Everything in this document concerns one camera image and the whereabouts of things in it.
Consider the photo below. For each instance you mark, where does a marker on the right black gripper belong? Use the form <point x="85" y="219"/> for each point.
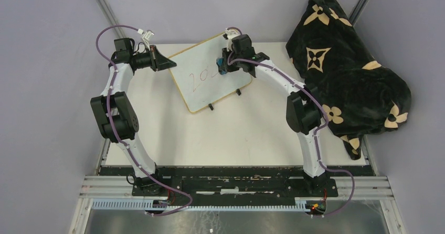
<point x="230" y="67"/>

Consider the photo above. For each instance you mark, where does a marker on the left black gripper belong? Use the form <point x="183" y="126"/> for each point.
<point x="158" y="62"/>

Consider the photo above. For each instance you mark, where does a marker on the blue whiteboard eraser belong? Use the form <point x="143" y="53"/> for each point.
<point x="221" y="64"/>

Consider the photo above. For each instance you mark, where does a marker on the wood framed whiteboard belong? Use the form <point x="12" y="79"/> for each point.
<point x="197" y="77"/>

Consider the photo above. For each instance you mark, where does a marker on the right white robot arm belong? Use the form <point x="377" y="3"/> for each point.
<point x="304" y="114"/>

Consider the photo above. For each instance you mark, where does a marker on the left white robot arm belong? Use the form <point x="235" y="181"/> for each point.
<point x="115" y="116"/>

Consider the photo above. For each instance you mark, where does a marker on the black floral blanket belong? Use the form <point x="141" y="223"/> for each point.
<point x="358" y="94"/>

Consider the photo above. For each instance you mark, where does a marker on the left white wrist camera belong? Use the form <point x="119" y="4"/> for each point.
<point x="146" y="35"/>

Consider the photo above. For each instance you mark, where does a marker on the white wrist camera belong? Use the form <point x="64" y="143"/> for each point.
<point x="229" y="35"/>
<point x="146" y="35"/>

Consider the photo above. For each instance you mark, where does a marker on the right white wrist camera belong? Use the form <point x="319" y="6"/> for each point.
<point x="229" y="35"/>

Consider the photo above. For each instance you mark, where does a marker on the black mounting base plate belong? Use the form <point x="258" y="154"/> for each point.
<point x="236" y="187"/>

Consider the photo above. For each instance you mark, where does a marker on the aluminium frame rail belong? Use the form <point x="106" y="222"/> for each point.
<point x="366" y="188"/>

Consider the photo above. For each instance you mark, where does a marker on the grey cable duct strip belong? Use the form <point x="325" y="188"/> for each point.
<point x="208" y="207"/>

